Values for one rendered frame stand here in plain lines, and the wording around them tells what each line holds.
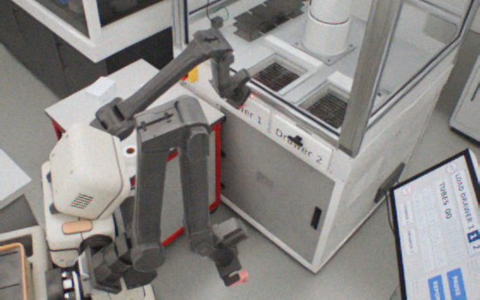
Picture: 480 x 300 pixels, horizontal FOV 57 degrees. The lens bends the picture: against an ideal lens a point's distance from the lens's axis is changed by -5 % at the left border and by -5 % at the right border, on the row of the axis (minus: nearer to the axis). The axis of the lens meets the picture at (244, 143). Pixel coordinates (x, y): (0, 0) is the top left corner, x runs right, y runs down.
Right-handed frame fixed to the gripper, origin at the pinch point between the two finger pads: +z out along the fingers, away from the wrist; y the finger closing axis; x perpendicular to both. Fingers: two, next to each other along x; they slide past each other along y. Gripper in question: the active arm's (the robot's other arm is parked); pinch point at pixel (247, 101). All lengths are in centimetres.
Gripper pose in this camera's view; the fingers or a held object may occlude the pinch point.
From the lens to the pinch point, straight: 194.7
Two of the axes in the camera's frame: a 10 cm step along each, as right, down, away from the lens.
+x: -7.0, -5.3, 4.7
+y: 5.6, -8.2, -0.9
